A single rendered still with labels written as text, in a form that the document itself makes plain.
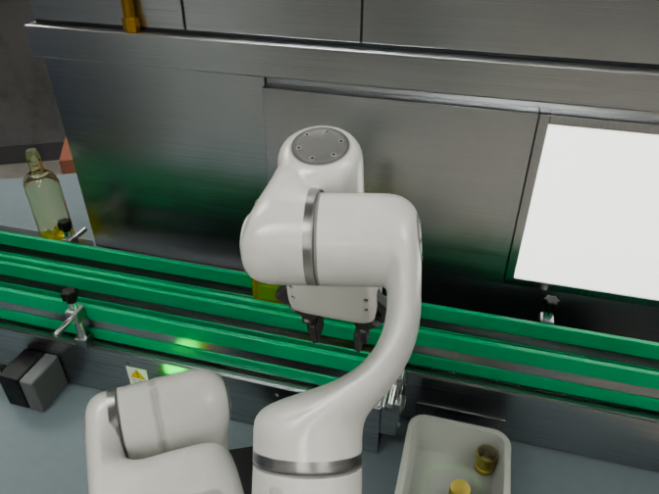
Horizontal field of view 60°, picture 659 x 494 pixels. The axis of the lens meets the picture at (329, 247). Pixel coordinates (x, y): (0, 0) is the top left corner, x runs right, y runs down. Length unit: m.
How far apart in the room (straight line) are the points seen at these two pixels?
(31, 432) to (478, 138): 0.98
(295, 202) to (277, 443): 0.18
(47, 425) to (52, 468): 0.10
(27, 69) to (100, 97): 2.77
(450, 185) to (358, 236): 0.64
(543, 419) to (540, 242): 0.31
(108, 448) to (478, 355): 0.63
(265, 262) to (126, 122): 0.86
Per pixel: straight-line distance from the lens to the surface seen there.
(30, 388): 1.26
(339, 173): 0.48
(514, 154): 1.02
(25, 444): 1.27
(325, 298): 0.62
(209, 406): 0.73
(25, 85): 4.07
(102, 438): 0.72
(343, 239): 0.42
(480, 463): 1.08
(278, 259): 0.43
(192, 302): 1.13
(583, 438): 1.17
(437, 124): 1.00
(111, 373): 1.24
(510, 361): 1.06
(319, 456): 0.43
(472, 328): 1.12
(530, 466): 1.17
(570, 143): 1.02
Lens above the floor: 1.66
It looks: 34 degrees down
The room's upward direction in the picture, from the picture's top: straight up
